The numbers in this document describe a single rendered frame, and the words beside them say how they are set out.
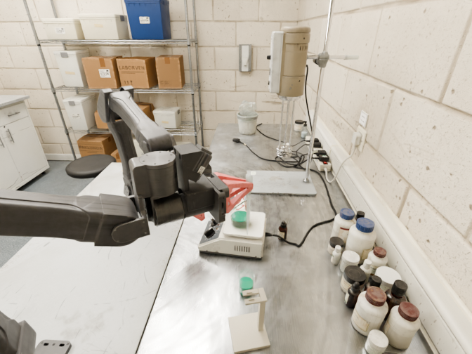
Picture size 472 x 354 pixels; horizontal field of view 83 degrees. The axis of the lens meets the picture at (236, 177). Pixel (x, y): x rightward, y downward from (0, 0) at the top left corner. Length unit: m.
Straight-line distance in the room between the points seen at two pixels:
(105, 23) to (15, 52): 1.34
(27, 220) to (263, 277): 0.57
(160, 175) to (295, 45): 0.72
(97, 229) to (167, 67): 2.48
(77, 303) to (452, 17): 1.12
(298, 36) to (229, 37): 2.11
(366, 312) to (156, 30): 2.67
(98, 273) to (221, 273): 0.35
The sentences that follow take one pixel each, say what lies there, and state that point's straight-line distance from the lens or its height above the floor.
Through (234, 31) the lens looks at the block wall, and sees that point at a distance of 3.07.
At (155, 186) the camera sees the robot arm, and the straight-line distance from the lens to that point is 0.44.
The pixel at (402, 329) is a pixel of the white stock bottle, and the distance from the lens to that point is 0.72.
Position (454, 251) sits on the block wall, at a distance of 0.76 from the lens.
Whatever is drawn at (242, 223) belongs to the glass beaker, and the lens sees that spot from 0.79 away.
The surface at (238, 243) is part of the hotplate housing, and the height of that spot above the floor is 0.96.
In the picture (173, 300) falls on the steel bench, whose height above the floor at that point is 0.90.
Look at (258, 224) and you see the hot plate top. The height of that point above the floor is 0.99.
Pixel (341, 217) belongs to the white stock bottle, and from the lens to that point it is 0.89.
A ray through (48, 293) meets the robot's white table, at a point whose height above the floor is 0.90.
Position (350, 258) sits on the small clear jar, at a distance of 0.83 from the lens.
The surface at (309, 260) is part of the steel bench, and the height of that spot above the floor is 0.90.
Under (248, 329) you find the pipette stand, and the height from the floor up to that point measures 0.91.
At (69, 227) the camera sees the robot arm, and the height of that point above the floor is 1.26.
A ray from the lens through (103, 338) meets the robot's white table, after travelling 0.76.
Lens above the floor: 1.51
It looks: 29 degrees down
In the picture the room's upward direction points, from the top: straight up
